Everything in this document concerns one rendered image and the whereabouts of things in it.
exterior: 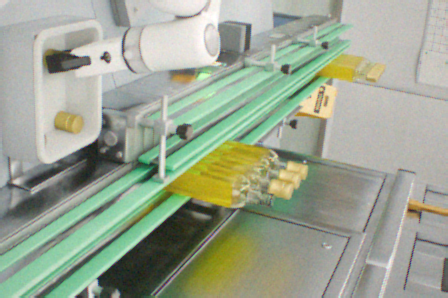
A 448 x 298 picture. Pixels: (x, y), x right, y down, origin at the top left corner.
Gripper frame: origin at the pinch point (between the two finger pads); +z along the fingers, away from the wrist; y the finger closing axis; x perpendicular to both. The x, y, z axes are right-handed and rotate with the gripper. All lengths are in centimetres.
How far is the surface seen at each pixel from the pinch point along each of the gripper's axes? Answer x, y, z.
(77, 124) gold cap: -12.1, 2.2, 2.3
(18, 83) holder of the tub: -1.3, -10.7, 1.3
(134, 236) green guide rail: -32.7, -0.6, -6.9
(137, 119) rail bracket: -13.5, 8.4, -6.8
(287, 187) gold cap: -34, 25, -27
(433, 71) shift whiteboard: -128, 603, -17
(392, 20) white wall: -63, 606, 27
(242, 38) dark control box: -9, 77, -1
